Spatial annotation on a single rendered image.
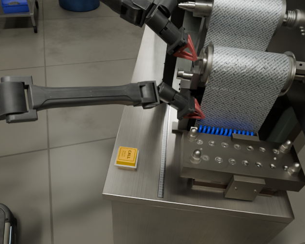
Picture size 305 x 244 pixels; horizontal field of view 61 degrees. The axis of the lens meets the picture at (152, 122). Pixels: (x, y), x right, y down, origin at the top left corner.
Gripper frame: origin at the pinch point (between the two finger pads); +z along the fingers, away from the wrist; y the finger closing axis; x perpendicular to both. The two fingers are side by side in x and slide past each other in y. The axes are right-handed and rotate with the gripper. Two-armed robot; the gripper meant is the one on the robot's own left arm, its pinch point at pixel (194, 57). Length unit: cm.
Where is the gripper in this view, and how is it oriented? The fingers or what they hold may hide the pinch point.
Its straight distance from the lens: 90.0
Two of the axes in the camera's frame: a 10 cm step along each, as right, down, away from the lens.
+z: 7.4, 5.6, 3.8
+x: 6.6, -5.0, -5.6
